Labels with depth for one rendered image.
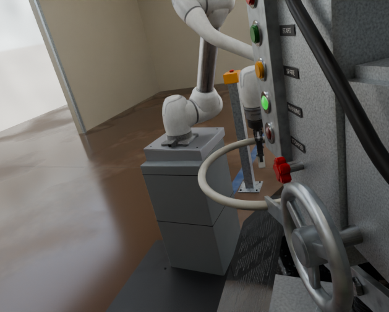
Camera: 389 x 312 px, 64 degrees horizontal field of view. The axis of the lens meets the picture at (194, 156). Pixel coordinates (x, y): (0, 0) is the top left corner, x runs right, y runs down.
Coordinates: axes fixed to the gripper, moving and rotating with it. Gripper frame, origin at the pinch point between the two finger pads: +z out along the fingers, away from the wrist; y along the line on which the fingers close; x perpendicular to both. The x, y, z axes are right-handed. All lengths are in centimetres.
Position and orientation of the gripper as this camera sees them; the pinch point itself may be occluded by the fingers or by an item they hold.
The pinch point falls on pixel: (261, 158)
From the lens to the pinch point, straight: 145.3
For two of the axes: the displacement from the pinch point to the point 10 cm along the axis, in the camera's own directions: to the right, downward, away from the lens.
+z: 2.0, 8.7, 4.5
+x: 9.7, -1.2, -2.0
